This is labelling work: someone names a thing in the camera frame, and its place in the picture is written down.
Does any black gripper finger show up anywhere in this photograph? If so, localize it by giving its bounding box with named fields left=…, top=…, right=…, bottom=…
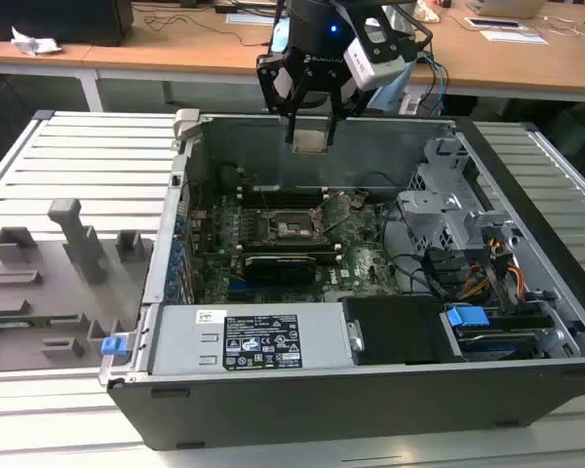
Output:
left=256, top=48, right=303, bottom=145
left=324, top=77, right=371, bottom=147

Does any silver square CPU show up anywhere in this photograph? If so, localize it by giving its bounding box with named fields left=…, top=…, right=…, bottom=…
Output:
left=292, top=129, right=331, bottom=155

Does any black RAM slot bank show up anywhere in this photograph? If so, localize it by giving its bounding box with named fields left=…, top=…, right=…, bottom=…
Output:
left=242, top=240, right=338, bottom=255
left=237, top=184, right=326, bottom=210

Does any CPU socket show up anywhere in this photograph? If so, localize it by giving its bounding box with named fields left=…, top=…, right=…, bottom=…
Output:
left=265, top=208, right=331, bottom=244

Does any pale blue teach pendant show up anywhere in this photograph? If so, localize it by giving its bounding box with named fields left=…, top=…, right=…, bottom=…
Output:
left=369, top=62, right=415, bottom=113

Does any wooden desk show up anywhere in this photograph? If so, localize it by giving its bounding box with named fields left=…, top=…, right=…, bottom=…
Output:
left=0, top=0, right=585, bottom=113

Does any silver metal disk cage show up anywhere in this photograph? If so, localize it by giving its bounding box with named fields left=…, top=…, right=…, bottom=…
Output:
left=397, top=136, right=518, bottom=254

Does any green motherboard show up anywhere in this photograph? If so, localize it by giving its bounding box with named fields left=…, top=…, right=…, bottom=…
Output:
left=184, top=187, right=406, bottom=306

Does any white paper sheet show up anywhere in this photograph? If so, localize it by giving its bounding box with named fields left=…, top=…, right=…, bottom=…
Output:
left=480, top=28, right=550, bottom=46

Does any silver laptop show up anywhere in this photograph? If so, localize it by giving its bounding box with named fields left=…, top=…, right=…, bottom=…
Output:
left=467, top=0, right=550, bottom=20

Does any black graphics card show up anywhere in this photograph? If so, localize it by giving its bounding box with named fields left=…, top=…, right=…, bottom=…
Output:
left=243, top=253, right=318, bottom=288

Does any black computer box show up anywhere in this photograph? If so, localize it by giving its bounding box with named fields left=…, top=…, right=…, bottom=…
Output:
left=0, top=0, right=136, bottom=48

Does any crumpled white paper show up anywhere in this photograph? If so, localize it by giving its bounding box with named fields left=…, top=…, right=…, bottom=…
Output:
left=10, top=26, right=63, bottom=58

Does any blue disk carrier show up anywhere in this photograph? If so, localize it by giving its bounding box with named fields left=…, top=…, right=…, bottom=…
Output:
left=446, top=304, right=489, bottom=346

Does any grey power supply unit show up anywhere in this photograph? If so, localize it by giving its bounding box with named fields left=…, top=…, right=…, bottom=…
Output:
left=148, top=301, right=356, bottom=376

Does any blue case latch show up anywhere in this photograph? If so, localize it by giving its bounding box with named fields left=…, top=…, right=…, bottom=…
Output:
left=99, top=334, right=129, bottom=358

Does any grey parts rack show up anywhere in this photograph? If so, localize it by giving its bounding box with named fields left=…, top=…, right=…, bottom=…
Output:
left=0, top=197, right=156, bottom=374

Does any open black PC case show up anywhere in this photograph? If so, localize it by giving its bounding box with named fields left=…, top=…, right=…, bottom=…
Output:
left=99, top=107, right=585, bottom=452

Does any green RAM stick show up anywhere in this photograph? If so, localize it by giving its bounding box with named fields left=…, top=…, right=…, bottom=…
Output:
left=0, top=314, right=79, bottom=329

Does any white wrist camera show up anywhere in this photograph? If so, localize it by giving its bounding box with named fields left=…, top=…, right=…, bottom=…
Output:
left=343, top=38, right=407, bottom=93

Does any blue cable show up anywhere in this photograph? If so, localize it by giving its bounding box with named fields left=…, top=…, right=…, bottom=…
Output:
left=417, top=51, right=450, bottom=116

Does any grey case release handle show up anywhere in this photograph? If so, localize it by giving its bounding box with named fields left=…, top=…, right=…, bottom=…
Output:
left=173, top=107, right=202, bottom=143

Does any black desk cable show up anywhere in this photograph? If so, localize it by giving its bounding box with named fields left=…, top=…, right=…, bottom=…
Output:
left=143, top=13, right=270, bottom=48

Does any black internal cable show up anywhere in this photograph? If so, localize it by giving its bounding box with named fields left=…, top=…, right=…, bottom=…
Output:
left=378, top=199, right=450, bottom=299

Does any yellow red wire bundle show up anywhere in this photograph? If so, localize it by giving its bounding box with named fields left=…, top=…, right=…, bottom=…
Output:
left=460, top=236, right=526, bottom=301

